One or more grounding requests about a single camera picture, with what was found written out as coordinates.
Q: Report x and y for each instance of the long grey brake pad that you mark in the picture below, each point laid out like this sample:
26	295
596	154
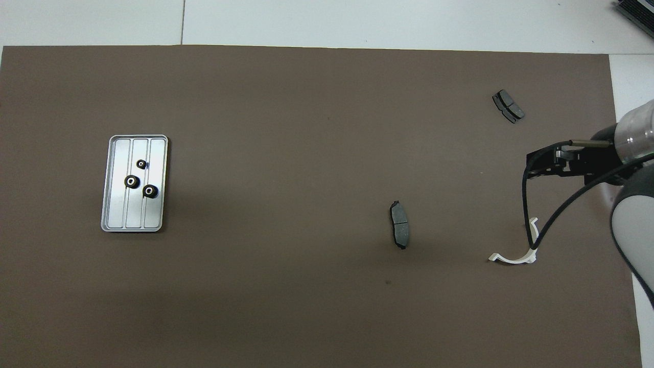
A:
399	225

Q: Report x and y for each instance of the grey ribbed device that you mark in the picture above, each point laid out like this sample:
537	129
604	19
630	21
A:
638	13

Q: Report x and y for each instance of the short grey brake pad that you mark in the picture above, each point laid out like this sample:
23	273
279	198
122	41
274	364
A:
508	106

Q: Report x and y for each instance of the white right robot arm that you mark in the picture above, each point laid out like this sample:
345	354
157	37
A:
633	230

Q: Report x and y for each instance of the silver metal tray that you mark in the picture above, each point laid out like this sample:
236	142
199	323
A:
117	209

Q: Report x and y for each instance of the small black bearing gear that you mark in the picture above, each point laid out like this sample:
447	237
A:
141	164

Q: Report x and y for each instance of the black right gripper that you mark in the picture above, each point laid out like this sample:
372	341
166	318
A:
604	162

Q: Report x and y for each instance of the brown table mat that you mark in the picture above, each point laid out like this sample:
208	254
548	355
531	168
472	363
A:
306	153

